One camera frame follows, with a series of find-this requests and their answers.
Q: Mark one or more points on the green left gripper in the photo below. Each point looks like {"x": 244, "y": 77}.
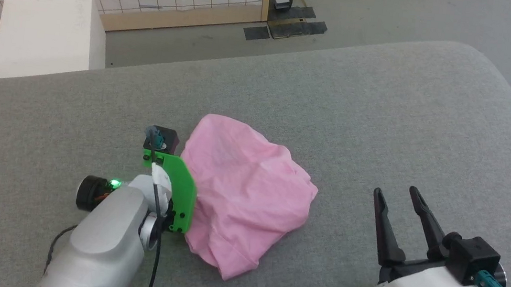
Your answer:
{"x": 182, "y": 193}

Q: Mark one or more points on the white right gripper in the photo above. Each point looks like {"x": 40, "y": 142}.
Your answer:
{"x": 417, "y": 282}

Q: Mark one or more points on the pink garment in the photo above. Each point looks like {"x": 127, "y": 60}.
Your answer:
{"x": 240, "y": 190}

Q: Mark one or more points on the grey fabric sofa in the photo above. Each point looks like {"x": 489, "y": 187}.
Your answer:
{"x": 358, "y": 126}

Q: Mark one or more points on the small black floor mat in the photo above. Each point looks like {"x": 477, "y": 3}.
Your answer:
{"x": 256, "y": 33}

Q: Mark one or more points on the long black floor mat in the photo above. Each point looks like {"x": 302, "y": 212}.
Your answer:
{"x": 297, "y": 29}

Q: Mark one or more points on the white box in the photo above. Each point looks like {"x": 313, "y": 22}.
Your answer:
{"x": 46, "y": 38}

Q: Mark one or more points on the black mat under screen foot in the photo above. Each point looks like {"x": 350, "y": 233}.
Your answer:
{"x": 301, "y": 13}

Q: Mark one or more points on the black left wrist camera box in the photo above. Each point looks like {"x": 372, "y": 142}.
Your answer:
{"x": 165, "y": 137}

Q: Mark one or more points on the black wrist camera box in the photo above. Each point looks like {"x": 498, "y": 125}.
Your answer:
{"x": 473, "y": 257}
{"x": 165, "y": 137}

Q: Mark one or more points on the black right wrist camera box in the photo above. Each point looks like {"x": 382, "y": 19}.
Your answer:
{"x": 473, "y": 257}

